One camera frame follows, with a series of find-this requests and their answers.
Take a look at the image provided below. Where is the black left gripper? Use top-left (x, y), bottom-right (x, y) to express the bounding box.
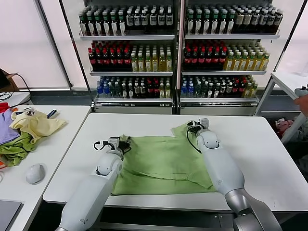
top-left (117, 136), bottom-right (132, 153)

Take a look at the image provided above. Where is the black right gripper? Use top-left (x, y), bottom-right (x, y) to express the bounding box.
top-left (186, 119), bottom-right (202, 134)

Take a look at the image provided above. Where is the light green polo shirt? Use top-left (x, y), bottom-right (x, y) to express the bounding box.
top-left (110, 121), bottom-right (218, 197)

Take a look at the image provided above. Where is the grey handheld controller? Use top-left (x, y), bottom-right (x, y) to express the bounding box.
top-left (295, 86), bottom-right (308, 99)

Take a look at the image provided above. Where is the person's bare hand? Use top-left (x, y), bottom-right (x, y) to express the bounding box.
top-left (294, 94), bottom-right (308, 113)

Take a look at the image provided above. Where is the pale yellow garment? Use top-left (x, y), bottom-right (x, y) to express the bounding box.
top-left (9, 109), bottom-right (69, 144)

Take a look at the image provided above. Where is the pink cloth pile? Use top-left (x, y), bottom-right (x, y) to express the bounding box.
top-left (274, 117), bottom-right (295, 136)

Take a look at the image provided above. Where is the metal beverage display shelf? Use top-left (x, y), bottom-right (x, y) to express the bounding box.
top-left (59, 0), bottom-right (180, 115)
top-left (179, 0), bottom-right (308, 116)

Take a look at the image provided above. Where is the grey computer mouse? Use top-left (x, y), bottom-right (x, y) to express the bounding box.
top-left (25, 163), bottom-right (46, 185)

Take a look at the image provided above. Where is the green cap white label bottle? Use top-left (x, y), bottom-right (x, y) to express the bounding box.
top-left (227, 13), bottom-right (235, 35)
top-left (118, 12), bottom-right (126, 36)
top-left (203, 13), bottom-right (211, 35)
top-left (102, 12), bottom-right (110, 36)
top-left (79, 12), bottom-right (87, 36)
top-left (211, 13), bottom-right (219, 35)
top-left (186, 13), bottom-right (194, 35)
top-left (94, 12), bottom-right (102, 36)
top-left (87, 12), bottom-right (94, 36)
top-left (219, 13), bottom-right (228, 35)
top-left (110, 12), bottom-right (117, 36)
top-left (194, 13), bottom-right (203, 35)

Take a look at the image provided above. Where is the crumpled green garment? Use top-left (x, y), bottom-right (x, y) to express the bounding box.
top-left (0, 131), bottom-right (37, 167)

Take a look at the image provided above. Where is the grey cloth pile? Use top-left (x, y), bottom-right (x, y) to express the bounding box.
top-left (295, 119), bottom-right (308, 141)

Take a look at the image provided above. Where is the dark tea bottle pale label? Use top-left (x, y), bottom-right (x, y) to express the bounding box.
top-left (235, 10), bottom-right (244, 34)
top-left (251, 10), bottom-right (259, 34)
top-left (259, 10), bottom-right (268, 34)
top-left (275, 10), bottom-right (283, 34)
top-left (268, 10), bottom-right (276, 34)
top-left (244, 10), bottom-right (252, 34)

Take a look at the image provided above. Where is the purple garment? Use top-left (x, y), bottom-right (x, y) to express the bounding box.
top-left (0, 108), bottom-right (22, 146)

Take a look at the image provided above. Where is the brown cardboard box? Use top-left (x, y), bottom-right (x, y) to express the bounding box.
top-left (5, 72), bottom-right (21, 90)

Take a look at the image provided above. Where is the grey laptop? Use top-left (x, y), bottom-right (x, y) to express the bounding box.
top-left (0, 199), bottom-right (25, 231)

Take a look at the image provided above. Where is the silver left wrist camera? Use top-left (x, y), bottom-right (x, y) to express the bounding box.
top-left (108, 136), bottom-right (121, 149)

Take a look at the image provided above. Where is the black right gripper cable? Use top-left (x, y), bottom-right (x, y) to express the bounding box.
top-left (186, 129), bottom-right (203, 154)

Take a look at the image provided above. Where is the black left camera cable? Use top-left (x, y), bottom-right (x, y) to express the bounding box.
top-left (93, 141), bottom-right (110, 151)

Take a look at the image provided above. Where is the white metal frame table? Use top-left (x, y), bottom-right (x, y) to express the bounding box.
top-left (254, 71), bottom-right (308, 145)

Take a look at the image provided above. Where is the black power cable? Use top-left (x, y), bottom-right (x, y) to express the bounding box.
top-left (9, 72), bottom-right (31, 93)

